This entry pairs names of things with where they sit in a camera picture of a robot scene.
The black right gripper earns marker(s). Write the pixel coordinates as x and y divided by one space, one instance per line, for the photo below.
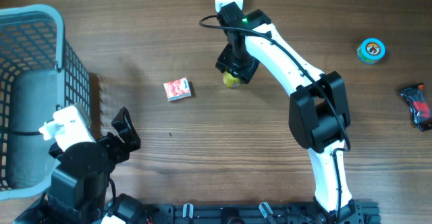
245 73

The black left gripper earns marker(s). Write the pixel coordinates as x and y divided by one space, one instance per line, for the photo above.
119 151

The yellow cylindrical container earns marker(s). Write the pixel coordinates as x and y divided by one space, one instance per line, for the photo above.
230 81

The red snack box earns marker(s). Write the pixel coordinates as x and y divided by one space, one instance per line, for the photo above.
177 89

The teal tin can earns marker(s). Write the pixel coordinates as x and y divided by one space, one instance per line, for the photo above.
371 51

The red silver foil packet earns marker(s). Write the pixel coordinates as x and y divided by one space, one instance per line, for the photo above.
419 108

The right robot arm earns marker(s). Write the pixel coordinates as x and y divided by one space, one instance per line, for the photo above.
318 109

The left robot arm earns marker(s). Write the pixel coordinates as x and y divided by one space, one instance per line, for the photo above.
79 183

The grey plastic shopping basket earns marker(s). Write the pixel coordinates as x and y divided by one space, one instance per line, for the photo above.
40 74

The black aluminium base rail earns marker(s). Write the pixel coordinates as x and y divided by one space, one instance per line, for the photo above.
236 214

